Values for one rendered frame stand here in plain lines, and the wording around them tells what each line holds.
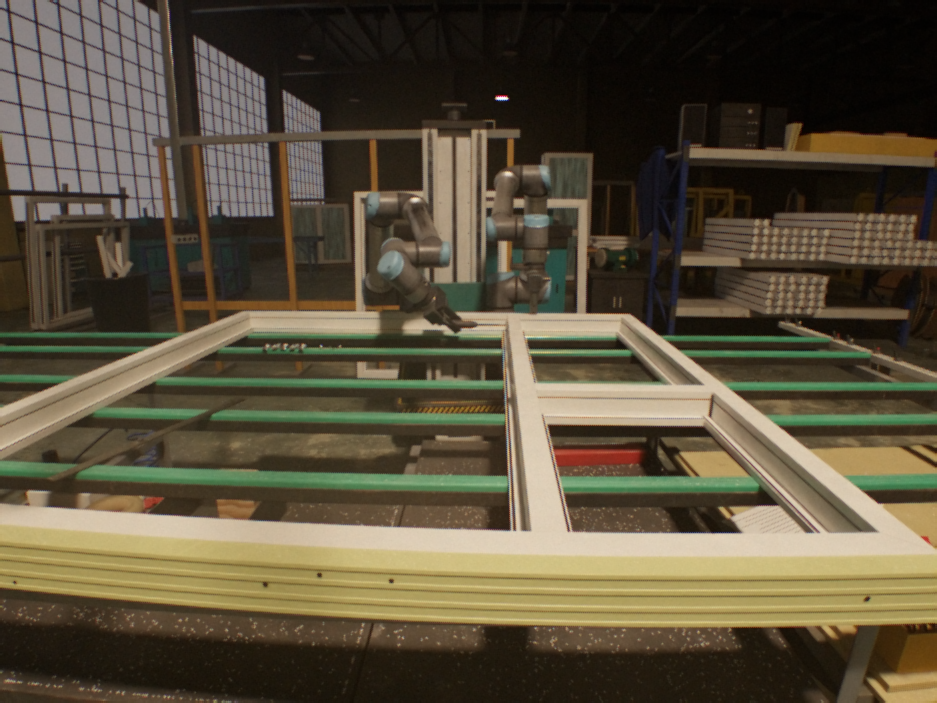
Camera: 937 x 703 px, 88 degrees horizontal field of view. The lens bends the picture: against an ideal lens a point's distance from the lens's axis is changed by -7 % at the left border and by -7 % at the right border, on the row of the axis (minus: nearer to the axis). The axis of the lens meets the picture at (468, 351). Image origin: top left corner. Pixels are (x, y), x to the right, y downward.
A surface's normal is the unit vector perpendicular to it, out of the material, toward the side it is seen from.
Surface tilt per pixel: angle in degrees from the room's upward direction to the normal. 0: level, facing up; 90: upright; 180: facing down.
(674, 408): 90
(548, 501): 0
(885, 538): 0
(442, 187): 90
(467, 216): 90
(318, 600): 90
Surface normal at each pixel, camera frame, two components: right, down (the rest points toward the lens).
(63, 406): 1.00, 0.01
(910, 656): -0.03, 0.25
